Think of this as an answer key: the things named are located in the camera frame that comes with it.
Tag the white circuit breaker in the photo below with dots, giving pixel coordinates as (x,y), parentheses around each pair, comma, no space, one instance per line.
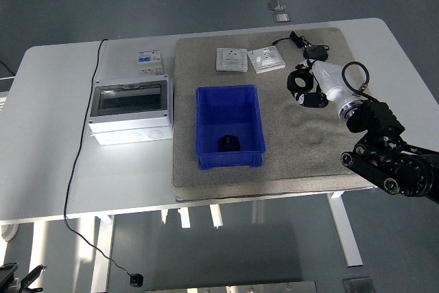
(149,61)

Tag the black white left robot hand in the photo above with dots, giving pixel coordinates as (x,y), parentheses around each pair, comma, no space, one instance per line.
(13,279)

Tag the white table leg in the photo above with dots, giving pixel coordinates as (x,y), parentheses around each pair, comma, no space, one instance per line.
(101,255)
(344,228)

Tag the grey-brown mat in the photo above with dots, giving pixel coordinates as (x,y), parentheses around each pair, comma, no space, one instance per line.
(240,176)

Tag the flat metal floor socket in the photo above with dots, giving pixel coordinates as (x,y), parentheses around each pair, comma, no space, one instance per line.
(282,18)

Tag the open metal floor socket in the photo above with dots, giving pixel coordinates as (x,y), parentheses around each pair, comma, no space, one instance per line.
(276,5)

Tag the white square socket panel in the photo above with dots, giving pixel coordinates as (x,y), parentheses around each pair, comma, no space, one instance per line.
(231,59)

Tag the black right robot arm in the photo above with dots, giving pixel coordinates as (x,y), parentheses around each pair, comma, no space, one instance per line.
(387,149)

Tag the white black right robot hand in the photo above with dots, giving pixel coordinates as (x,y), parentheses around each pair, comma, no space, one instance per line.
(331,78)

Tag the grey floor plate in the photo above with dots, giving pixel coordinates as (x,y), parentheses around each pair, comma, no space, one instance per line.
(358,285)

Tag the white electrical enclosure box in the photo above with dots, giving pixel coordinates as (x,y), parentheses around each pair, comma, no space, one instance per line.
(130,107)

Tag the white switch socket panel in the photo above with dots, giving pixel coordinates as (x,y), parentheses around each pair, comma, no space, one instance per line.
(265,59)

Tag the blue plastic box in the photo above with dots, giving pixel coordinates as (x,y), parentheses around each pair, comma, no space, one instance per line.
(228,125)

